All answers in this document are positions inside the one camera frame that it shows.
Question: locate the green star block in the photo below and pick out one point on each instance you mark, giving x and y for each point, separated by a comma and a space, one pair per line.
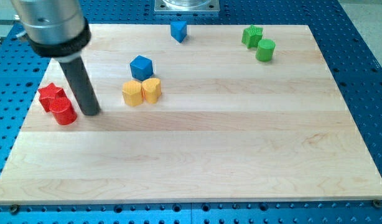
251, 36

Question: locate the red cylinder block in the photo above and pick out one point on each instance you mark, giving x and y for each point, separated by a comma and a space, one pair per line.
63, 111

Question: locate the blue triangle block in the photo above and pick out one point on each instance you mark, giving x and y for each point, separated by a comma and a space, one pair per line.
178, 30

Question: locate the wooden board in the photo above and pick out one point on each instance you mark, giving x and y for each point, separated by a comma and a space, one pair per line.
226, 128

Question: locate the red star block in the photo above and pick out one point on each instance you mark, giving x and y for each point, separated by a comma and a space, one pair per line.
48, 93

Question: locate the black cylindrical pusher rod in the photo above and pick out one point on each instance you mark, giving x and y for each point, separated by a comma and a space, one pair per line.
81, 87

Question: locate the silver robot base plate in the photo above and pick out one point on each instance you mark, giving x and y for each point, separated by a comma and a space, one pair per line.
177, 6

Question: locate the yellow pentagon block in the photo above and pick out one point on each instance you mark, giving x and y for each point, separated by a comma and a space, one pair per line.
132, 93

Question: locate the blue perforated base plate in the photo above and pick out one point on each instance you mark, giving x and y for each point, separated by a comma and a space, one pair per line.
355, 69

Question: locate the blue cube block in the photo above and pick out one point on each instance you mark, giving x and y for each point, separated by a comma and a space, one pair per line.
141, 68

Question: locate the green cylinder block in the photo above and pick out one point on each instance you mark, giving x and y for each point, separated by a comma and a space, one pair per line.
265, 50

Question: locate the yellow heart block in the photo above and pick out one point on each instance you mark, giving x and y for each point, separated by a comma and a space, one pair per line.
151, 89

